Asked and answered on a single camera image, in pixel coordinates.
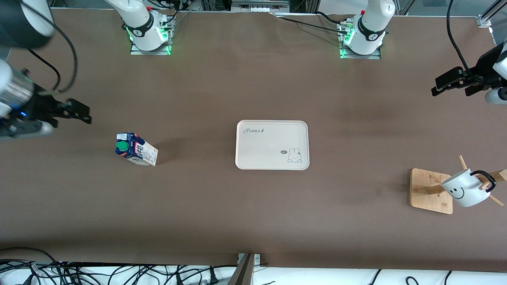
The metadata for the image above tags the blue white milk carton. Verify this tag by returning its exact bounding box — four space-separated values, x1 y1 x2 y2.
116 132 159 167

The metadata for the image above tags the white smiley face mug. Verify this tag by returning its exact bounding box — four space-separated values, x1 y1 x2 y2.
441 169 497 208

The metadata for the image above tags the cream rabbit print tray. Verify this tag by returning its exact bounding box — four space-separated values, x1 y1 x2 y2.
235 120 309 171

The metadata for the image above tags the wooden mug tree stand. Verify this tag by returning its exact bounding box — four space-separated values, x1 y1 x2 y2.
410 155 507 215

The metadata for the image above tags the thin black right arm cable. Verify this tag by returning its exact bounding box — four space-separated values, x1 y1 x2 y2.
28 47 61 92

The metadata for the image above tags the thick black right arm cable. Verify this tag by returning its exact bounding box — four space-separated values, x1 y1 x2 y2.
48 22 78 94

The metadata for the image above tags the aluminium frame corner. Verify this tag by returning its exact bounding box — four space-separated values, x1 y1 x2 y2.
477 0 507 28

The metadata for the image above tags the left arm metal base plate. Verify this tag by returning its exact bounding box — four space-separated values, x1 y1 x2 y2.
339 20 381 60

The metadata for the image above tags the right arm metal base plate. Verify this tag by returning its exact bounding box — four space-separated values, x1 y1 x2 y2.
130 11 172 56

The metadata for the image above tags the black base cable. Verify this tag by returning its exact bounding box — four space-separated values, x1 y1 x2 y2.
158 0 193 30

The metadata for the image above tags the long black table cable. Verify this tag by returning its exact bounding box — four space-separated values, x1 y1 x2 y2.
273 14 349 36

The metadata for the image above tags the grey metal rail block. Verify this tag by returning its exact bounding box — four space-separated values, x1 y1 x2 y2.
231 0 290 13

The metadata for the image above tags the aluminium profile post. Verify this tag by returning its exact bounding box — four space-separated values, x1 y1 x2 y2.
227 253 256 285

